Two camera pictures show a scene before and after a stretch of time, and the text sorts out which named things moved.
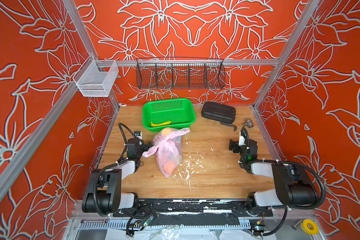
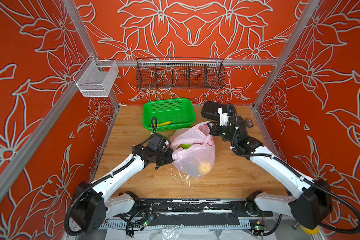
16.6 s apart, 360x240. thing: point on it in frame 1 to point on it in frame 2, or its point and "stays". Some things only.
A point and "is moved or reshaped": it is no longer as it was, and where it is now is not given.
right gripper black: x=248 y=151 to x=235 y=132
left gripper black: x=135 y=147 to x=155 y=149
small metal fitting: x=249 y=123 stays
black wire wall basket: x=180 y=73 stays
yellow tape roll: x=304 y=225 stays
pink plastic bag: x=167 y=149 is moved or reshaped
